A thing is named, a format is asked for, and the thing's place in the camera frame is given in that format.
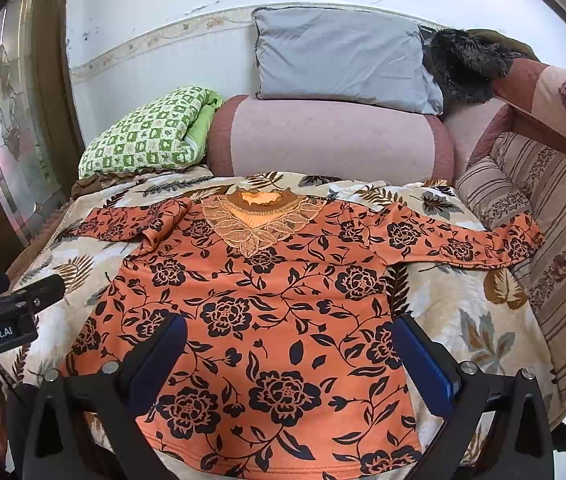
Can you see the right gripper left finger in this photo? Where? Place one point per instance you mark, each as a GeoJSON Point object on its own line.
{"type": "Point", "coordinates": [84, 427]}

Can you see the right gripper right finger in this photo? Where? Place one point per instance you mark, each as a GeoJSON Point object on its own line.
{"type": "Point", "coordinates": [494, 426]}

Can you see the orange black floral blouse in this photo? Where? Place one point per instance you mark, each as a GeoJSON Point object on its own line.
{"type": "Point", "coordinates": [289, 370]}

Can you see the beige leaf pattern blanket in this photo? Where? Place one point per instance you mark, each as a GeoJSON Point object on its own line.
{"type": "Point", "coordinates": [482, 316]}

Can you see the large striped brown quilt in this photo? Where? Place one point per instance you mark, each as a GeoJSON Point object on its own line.
{"type": "Point", "coordinates": [539, 172]}

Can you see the stained glass wooden door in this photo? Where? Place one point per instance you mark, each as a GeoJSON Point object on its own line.
{"type": "Point", "coordinates": [40, 139]}

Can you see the striped brown beige cushion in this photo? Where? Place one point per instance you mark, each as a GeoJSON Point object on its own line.
{"type": "Point", "coordinates": [490, 194]}

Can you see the green white patterned pillow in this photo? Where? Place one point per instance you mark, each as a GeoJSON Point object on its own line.
{"type": "Point", "coordinates": [169, 133]}

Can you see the pink bolster cushion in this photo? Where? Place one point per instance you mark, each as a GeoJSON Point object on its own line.
{"type": "Point", "coordinates": [327, 138]}

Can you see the pink padded headboard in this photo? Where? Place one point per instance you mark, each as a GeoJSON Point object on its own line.
{"type": "Point", "coordinates": [534, 108]}

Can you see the black fur garment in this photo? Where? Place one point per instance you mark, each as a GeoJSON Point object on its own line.
{"type": "Point", "coordinates": [464, 65]}

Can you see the grey pillow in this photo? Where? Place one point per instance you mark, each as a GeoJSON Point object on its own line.
{"type": "Point", "coordinates": [359, 56]}

